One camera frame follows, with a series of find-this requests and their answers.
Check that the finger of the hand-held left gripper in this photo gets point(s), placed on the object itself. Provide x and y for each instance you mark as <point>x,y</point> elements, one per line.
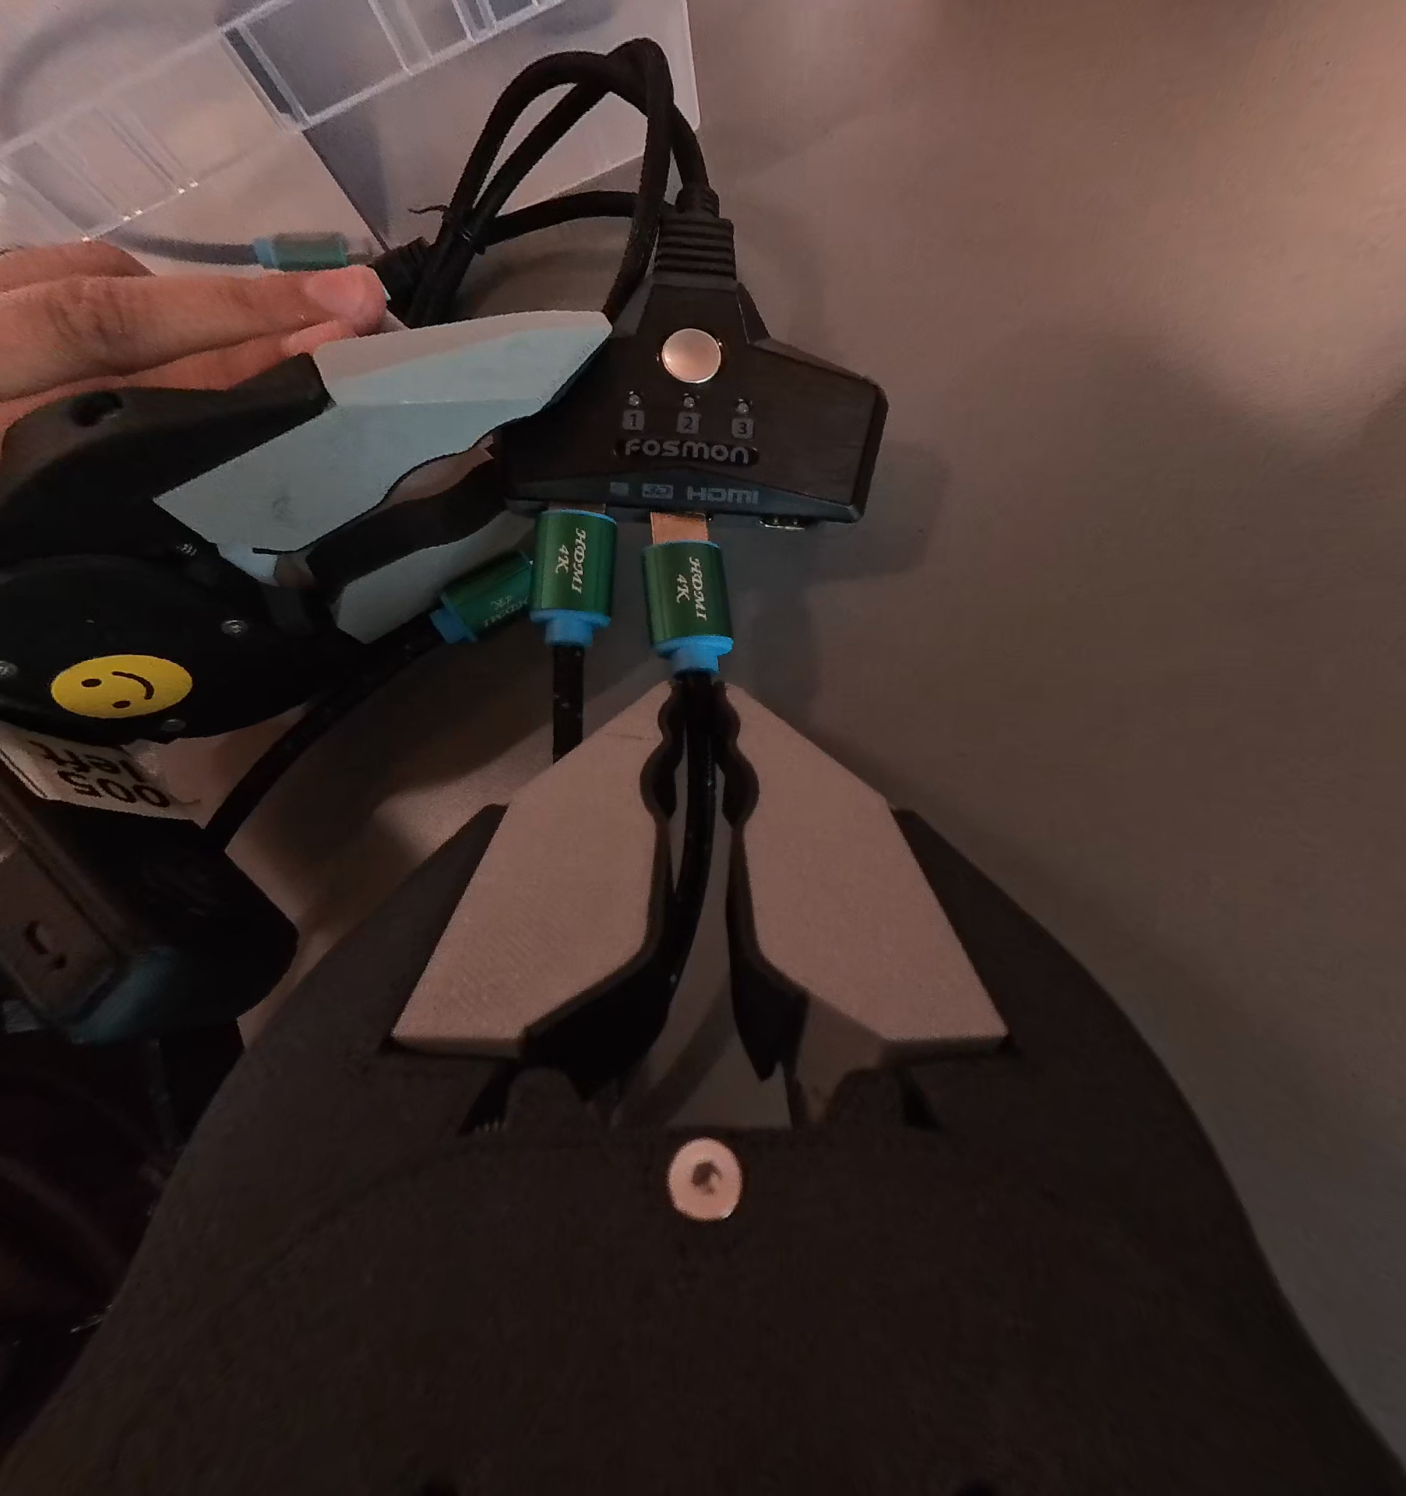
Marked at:
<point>410,583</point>
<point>421,374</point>

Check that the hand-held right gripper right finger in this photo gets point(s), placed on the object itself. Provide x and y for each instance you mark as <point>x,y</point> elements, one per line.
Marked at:
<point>866,923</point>

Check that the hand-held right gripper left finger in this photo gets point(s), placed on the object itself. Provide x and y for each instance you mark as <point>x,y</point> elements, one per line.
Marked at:
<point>551,911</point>

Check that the black hdmi switch box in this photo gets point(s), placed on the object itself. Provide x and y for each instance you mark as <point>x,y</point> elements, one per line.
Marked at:
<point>772,408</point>

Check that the person's left hand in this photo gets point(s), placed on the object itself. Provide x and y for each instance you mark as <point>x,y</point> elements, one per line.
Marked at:
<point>95,327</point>

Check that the clear plastic box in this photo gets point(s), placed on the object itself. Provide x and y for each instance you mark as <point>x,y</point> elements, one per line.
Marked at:
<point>304,69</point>

